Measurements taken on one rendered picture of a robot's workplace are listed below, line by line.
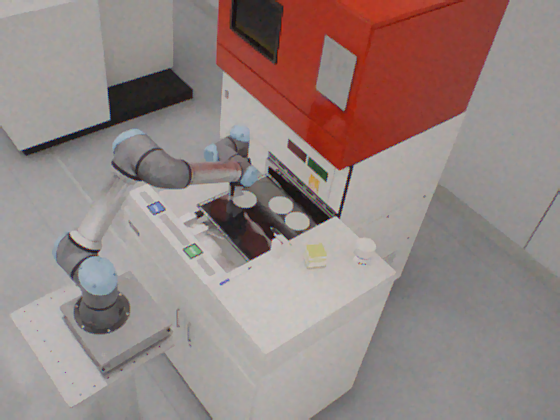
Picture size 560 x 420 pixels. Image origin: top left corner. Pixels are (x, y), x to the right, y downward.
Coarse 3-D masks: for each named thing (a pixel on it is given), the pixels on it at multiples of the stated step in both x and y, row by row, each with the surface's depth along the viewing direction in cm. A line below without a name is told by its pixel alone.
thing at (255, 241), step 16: (256, 192) 259; (272, 192) 260; (208, 208) 249; (224, 208) 250; (240, 208) 251; (256, 208) 252; (224, 224) 244; (240, 224) 245; (256, 224) 246; (272, 224) 247; (240, 240) 239; (256, 240) 240; (272, 240) 241; (288, 240) 242; (256, 256) 234
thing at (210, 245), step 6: (192, 228) 243; (204, 240) 240; (210, 240) 240; (204, 246) 237; (210, 246) 238; (216, 246) 238; (210, 252) 236; (216, 252) 236; (222, 252) 236; (216, 258) 234; (222, 258) 234; (228, 258) 235; (222, 264) 232; (228, 264) 233; (234, 264) 233
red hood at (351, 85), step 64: (256, 0) 224; (320, 0) 197; (384, 0) 194; (448, 0) 200; (256, 64) 239; (320, 64) 209; (384, 64) 199; (448, 64) 226; (320, 128) 223; (384, 128) 226
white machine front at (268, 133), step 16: (224, 80) 273; (224, 96) 278; (240, 96) 268; (224, 112) 284; (240, 112) 273; (256, 112) 262; (272, 112) 253; (224, 128) 290; (256, 128) 268; (272, 128) 258; (288, 128) 248; (256, 144) 273; (272, 144) 262; (304, 144) 244; (256, 160) 278; (288, 160) 257; (320, 160) 239; (304, 176) 253; (320, 176) 243; (336, 176) 235; (320, 192) 248; (336, 192) 239; (336, 208) 244
